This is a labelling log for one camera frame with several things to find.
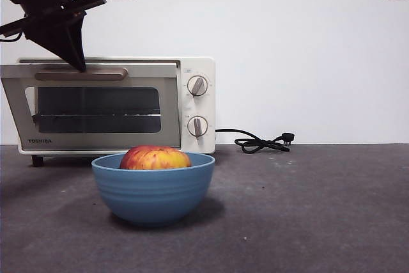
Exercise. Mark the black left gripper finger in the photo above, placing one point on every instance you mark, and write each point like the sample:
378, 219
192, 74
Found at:
80, 39
57, 43

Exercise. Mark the red yellow apple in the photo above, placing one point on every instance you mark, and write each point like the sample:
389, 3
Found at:
153, 158

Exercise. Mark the blue ribbed bowl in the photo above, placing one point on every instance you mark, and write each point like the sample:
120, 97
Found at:
153, 196

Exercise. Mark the beige round oven knob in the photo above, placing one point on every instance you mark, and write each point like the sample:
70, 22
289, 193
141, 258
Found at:
198, 86
197, 127

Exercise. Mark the cream white toaster oven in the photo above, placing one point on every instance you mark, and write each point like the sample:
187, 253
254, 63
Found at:
198, 106

